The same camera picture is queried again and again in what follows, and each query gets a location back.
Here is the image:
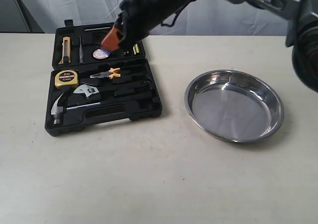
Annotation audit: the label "yellow tape measure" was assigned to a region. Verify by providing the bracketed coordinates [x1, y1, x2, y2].
[54, 70, 79, 89]

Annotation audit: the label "orange handled pliers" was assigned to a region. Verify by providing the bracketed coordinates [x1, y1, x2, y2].
[89, 68, 121, 79]

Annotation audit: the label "grey test pen screwdriver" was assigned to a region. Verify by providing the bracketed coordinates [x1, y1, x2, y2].
[79, 35, 84, 63]

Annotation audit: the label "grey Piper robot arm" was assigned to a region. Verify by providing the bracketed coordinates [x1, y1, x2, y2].
[100, 0, 318, 90]

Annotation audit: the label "round stainless steel tray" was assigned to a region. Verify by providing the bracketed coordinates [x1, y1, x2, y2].
[184, 70, 285, 144]

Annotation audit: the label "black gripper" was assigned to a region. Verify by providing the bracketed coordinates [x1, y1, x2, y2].
[100, 0, 189, 52]

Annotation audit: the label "black plastic tool case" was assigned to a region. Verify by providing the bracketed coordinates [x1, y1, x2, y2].
[45, 19, 162, 137]

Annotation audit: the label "white backdrop cloth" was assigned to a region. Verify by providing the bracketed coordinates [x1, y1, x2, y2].
[21, 0, 288, 36]

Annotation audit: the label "black adjustable wrench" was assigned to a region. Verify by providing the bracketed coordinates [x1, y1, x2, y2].
[73, 79, 152, 102]

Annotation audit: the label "yellow screwdriver right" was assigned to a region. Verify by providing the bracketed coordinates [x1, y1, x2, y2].
[133, 44, 140, 55]

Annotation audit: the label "round electrical tape roll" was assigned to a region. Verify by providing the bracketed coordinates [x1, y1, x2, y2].
[92, 48, 111, 60]

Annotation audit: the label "steel claw hammer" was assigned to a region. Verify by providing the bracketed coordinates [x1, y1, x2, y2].
[51, 92, 130, 125]

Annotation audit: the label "yellow utility knife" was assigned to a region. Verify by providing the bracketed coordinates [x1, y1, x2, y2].
[59, 36, 72, 64]

